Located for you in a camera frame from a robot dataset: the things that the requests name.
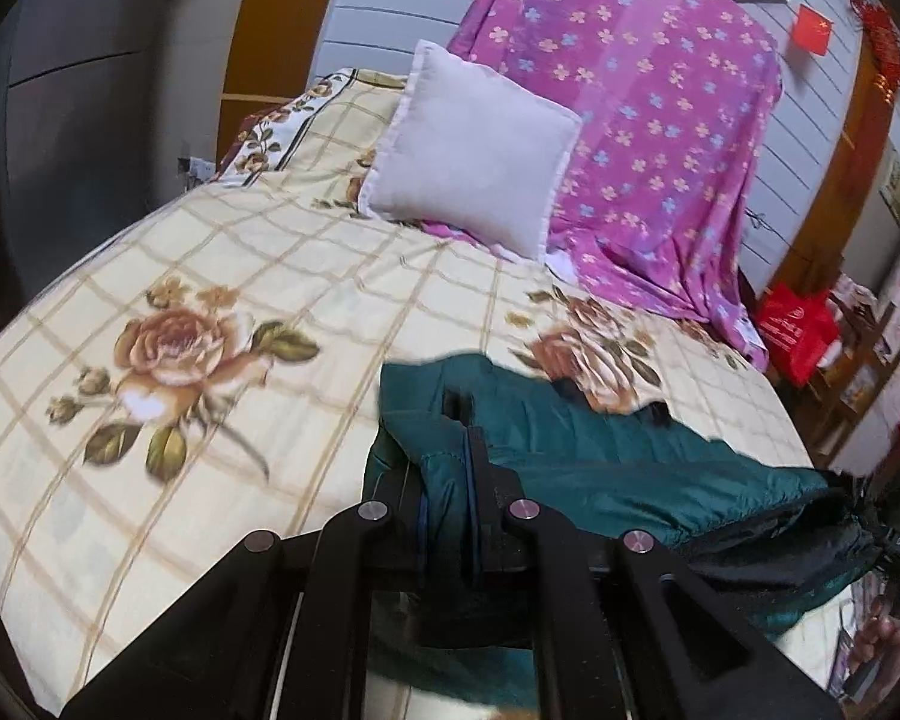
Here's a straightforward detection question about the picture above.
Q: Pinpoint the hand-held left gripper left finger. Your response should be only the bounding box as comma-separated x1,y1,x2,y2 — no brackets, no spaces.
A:
60,491,432,720

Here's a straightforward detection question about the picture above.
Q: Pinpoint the grey cabinet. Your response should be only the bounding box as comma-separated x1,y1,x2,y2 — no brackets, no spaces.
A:
0,0,260,293

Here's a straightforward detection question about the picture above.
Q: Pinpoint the floral checked bedsheet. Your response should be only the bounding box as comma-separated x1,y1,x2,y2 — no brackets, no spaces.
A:
0,69,882,720

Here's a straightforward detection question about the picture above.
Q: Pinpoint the red shopping bag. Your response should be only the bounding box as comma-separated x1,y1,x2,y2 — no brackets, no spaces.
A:
756,281,841,389

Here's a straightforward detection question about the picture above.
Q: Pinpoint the person's right hand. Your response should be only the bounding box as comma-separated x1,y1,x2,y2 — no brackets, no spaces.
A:
847,596,900,695

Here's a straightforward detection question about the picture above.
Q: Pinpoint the pink floral blanket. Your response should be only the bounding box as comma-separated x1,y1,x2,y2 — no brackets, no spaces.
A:
424,0,785,372

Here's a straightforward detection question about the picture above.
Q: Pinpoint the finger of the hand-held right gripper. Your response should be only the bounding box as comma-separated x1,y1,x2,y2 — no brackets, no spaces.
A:
840,474,884,535

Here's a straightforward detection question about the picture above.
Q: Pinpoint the wooden shelf rack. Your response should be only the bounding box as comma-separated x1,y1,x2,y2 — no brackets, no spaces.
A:
806,274,900,458

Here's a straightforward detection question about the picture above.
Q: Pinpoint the green puffer jacket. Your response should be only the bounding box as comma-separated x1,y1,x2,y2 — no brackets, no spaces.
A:
364,351,882,710

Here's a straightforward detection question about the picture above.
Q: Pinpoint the small red flag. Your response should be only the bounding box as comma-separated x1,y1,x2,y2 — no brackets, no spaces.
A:
791,6,833,57

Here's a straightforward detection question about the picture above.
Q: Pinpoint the red knot ornament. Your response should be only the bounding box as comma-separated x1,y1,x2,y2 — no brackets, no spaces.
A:
849,0,900,102

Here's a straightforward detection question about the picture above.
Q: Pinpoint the white pillow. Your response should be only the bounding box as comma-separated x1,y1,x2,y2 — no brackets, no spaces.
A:
358,39,584,262

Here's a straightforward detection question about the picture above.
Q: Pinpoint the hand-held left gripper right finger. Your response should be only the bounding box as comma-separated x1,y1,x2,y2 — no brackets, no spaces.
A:
461,426,847,720

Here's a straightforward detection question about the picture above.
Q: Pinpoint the wooden door frame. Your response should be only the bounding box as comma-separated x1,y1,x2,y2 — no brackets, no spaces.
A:
216,0,361,166
742,52,900,301

